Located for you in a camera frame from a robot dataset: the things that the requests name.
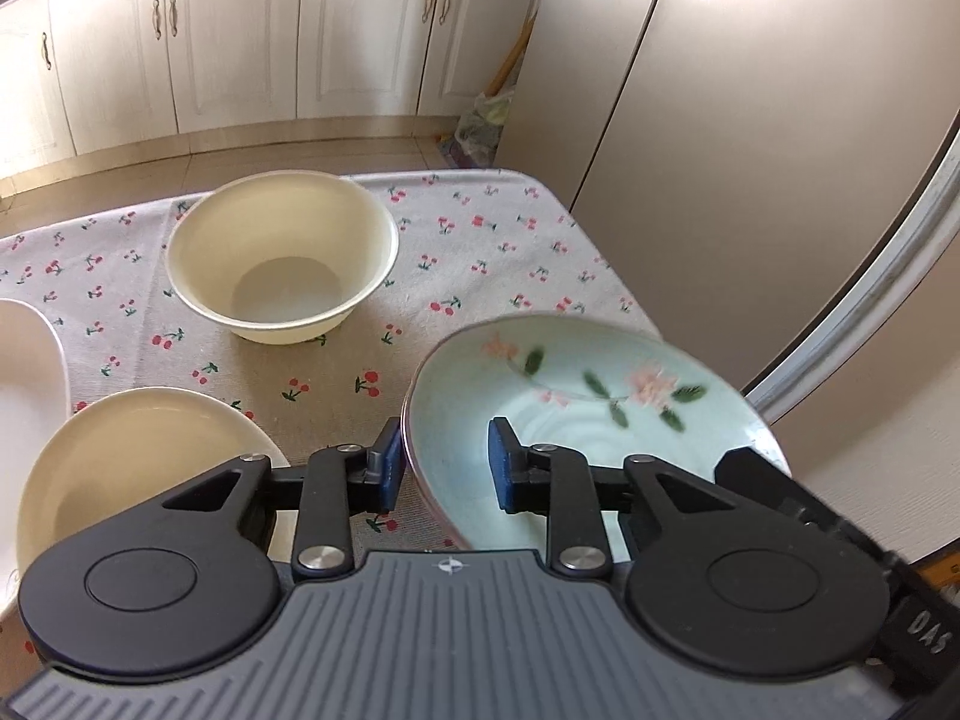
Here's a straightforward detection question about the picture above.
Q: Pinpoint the cream shallow plate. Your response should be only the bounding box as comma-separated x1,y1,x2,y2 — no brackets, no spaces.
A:
16,387,291,593

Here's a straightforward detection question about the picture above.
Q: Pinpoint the cream kitchen cabinet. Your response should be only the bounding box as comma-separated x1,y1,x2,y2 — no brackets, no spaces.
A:
0,0,554,182

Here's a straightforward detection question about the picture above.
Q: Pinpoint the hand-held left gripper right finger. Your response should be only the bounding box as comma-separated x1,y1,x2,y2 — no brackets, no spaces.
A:
487,418,751,580

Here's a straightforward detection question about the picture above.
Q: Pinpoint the beige refrigerator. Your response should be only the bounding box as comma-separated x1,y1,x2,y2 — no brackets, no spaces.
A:
491,0,960,391

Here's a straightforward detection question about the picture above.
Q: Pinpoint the white deep plate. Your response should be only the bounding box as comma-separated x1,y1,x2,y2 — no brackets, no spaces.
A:
0,298,73,616

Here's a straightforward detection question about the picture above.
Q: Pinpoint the large cream bowl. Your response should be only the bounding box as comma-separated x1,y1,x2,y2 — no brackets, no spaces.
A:
165,171,400,347

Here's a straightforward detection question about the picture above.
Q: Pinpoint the wooden stick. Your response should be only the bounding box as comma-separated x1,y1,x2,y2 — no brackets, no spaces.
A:
486,0,542,97

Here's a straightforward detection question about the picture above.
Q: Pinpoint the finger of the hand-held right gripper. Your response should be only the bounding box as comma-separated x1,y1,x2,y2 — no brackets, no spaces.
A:
712,446,848,535

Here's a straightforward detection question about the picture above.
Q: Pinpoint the clear plastic bag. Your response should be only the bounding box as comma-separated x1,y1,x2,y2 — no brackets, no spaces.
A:
454,86,518,170

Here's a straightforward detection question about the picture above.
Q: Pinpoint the green floral plate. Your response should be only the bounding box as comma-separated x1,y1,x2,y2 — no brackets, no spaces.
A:
401,315,792,552

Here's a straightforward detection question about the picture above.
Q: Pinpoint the cherry print tablecloth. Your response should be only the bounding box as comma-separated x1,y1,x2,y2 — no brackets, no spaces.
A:
0,169,665,661

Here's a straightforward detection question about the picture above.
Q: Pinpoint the white sliding door frame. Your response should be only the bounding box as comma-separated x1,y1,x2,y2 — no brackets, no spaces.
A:
742,127,960,432

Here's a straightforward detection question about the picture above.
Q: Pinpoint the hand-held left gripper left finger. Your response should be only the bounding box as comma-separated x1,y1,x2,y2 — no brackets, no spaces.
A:
161,416,407,580

